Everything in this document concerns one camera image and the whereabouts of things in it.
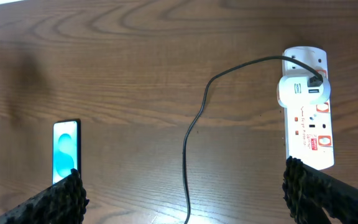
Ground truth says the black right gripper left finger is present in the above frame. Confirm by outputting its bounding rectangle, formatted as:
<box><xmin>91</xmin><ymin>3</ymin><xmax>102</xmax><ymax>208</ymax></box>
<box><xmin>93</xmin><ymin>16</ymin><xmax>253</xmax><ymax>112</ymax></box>
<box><xmin>0</xmin><ymin>169</ymin><xmax>89</xmax><ymax>224</ymax></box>

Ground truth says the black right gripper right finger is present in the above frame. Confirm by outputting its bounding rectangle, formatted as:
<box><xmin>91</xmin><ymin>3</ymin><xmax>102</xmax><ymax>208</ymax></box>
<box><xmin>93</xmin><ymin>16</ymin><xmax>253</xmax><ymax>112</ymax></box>
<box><xmin>282</xmin><ymin>157</ymin><xmax>358</xmax><ymax>224</ymax></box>

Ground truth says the blue Galaxy smartphone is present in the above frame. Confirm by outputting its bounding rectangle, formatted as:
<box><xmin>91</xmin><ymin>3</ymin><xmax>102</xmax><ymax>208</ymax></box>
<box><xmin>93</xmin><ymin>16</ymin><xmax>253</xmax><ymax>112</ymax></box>
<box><xmin>52</xmin><ymin>118</ymin><xmax>81</xmax><ymax>184</ymax></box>

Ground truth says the black USB charging cable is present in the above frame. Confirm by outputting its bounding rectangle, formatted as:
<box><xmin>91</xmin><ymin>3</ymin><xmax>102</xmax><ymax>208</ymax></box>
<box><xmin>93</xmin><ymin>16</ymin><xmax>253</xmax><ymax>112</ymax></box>
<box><xmin>181</xmin><ymin>55</ymin><xmax>324</xmax><ymax>224</ymax></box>

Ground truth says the white USB charger plug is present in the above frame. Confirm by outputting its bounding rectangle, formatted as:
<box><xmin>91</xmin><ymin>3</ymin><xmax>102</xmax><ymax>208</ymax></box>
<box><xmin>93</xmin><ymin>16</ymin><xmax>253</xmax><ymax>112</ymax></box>
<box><xmin>277</xmin><ymin>75</ymin><xmax>331</xmax><ymax>108</ymax></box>

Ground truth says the white power strip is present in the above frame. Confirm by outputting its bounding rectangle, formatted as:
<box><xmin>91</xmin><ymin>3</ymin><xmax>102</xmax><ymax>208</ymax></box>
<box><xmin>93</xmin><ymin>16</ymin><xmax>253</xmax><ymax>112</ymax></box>
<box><xmin>282</xmin><ymin>46</ymin><xmax>334</xmax><ymax>170</ymax></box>

